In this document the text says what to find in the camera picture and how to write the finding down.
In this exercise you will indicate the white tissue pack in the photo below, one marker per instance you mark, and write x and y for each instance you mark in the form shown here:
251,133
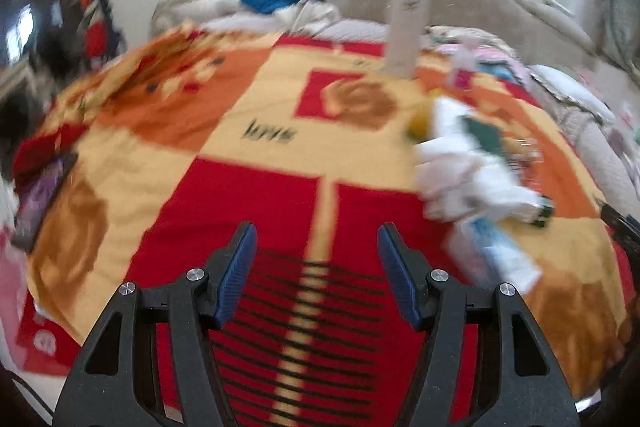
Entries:
500,252

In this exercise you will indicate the red orange printed blanket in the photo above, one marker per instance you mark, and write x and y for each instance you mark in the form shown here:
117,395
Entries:
250,207

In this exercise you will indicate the white pill bottle pink label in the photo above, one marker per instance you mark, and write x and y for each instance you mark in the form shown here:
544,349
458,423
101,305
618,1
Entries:
462,67

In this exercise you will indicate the grey quilted bedspread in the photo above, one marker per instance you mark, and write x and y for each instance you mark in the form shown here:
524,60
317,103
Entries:
600,147

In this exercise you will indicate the red hanging clothes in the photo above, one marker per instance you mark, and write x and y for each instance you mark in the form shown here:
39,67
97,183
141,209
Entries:
97,29

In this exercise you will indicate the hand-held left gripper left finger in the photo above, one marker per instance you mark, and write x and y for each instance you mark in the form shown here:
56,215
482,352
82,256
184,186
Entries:
235,277

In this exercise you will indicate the pale blue floral curtain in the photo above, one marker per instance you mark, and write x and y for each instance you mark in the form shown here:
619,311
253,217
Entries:
622,7

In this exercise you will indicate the yellow sponge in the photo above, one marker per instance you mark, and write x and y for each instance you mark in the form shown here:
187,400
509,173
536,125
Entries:
421,121

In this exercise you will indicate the white thermos bottle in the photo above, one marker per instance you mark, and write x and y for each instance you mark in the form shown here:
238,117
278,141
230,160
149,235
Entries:
407,34

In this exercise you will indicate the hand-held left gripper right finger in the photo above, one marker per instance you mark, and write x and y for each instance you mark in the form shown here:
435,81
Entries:
400,277

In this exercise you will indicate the white ruffled pillow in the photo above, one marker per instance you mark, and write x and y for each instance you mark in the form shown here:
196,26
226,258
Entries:
570,92

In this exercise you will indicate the beige crumpled cloth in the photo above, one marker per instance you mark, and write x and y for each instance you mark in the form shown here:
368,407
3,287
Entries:
312,14

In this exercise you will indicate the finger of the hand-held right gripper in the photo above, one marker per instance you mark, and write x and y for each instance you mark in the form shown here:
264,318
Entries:
622,224

